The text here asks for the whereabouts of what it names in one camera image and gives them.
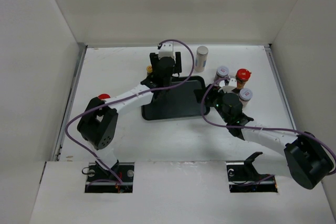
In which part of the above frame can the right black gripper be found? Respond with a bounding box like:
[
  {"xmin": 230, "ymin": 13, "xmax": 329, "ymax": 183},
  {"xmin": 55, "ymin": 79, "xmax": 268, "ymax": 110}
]
[{"xmin": 193, "ymin": 84, "xmax": 230, "ymax": 123}]

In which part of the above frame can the red-label sauce bottle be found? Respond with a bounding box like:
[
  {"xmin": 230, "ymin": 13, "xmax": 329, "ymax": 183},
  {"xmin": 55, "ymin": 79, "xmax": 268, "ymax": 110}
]
[{"xmin": 146, "ymin": 66, "xmax": 153, "ymax": 76}]

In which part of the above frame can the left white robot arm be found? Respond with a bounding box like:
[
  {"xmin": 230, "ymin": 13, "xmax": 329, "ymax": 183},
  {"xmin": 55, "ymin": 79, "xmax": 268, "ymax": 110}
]
[{"xmin": 77, "ymin": 50, "xmax": 182, "ymax": 182}]

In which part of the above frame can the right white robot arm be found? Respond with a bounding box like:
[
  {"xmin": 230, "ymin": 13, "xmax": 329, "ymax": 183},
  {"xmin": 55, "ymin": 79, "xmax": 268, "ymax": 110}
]
[{"xmin": 194, "ymin": 84, "xmax": 335, "ymax": 189}]

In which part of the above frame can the black plastic tray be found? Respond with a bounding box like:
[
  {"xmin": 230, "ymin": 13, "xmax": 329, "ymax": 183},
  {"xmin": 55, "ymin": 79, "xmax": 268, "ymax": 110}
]
[{"xmin": 141, "ymin": 76, "xmax": 210, "ymax": 121}]

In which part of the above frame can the tall silver-capped white bottle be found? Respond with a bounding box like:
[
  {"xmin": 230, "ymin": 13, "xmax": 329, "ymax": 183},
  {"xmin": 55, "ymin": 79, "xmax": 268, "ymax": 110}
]
[{"xmin": 195, "ymin": 46, "xmax": 208, "ymax": 72}]

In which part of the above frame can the grey-lid jar rear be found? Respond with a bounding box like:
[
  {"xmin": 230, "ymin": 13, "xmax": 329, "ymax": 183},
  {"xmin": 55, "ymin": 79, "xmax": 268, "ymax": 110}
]
[{"xmin": 214, "ymin": 66, "xmax": 229, "ymax": 81}]

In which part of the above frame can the grey-lid jar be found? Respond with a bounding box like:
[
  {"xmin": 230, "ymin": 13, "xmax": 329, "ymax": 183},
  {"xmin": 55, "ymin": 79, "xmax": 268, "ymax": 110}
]
[
  {"xmin": 238, "ymin": 88, "xmax": 253, "ymax": 107},
  {"xmin": 214, "ymin": 66, "xmax": 229, "ymax": 81}
]

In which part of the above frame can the grey-lid jar front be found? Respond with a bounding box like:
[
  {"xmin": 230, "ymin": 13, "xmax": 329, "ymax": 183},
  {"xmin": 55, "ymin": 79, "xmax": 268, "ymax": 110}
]
[{"xmin": 238, "ymin": 88, "xmax": 253, "ymax": 107}]

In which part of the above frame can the red-lid dark sauce jar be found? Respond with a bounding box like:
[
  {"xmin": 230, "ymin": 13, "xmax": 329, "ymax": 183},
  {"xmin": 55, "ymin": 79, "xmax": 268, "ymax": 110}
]
[{"xmin": 235, "ymin": 68, "xmax": 251, "ymax": 90}]

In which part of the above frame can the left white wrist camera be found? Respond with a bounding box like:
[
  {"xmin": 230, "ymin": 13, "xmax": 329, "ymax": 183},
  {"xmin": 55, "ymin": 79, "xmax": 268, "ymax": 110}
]
[{"xmin": 158, "ymin": 42, "xmax": 174, "ymax": 60}]

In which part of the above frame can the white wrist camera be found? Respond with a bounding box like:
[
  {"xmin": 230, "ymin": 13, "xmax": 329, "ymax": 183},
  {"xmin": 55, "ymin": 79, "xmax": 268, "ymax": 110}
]
[
  {"xmin": 158, "ymin": 42, "xmax": 174, "ymax": 60},
  {"xmin": 218, "ymin": 77, "xmax": 237, "ymax": 93}
]

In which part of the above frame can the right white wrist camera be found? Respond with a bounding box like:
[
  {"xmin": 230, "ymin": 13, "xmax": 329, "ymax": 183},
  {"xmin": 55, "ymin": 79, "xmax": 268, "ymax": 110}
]
[{"xmin": 218, "ymin": 77, "xmax": 237, "ymax": 93}]

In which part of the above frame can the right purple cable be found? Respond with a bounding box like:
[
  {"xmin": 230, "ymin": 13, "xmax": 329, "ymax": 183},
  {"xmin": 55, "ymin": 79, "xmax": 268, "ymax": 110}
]
[{"xmin": 201, "ymin": 77, "xmax": 336, "ymax": 175}]

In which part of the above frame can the purple cable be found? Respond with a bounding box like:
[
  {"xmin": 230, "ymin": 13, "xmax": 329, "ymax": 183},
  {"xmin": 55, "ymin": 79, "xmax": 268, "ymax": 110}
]
[
  {"xmin": 201, "ymin": 77, "xmax": 336, "ymax": 175},
  {"xmin": 65, "ymin": 39, "xmax": 195, "ymax": 190}
]

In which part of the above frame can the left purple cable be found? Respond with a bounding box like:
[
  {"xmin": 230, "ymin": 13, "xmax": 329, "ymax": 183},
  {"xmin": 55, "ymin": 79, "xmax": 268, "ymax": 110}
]
[{"xmin": 65, "ymin": 39, "xmax": 195, "ymax": 190}]

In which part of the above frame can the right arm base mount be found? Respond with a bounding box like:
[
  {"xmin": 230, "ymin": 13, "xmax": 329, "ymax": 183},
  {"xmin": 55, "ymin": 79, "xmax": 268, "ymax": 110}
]
[{"xmin": 226, "ymin": 152, "xmax": 278, "ymax": 193}]

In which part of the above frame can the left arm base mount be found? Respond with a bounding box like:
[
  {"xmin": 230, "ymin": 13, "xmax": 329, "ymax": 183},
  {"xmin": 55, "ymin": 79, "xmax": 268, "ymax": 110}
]
[{"xmin": 81, "ymin": 163, "xmax": 135, "ymax": 194}]

